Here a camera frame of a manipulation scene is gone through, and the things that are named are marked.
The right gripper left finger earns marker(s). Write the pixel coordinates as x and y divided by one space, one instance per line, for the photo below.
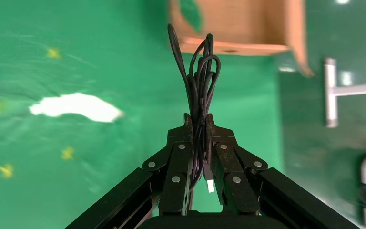
176 158

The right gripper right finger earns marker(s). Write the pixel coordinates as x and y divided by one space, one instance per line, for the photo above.
230 161

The open brown cardboard box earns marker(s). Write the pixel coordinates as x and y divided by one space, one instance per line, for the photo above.
249 25

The green scrap in box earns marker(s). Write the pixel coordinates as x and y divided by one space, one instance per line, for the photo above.
191 12

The white standing table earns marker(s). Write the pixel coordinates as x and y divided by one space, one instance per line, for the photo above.
330 94

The green table cloth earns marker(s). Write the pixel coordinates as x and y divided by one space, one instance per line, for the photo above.
75 47

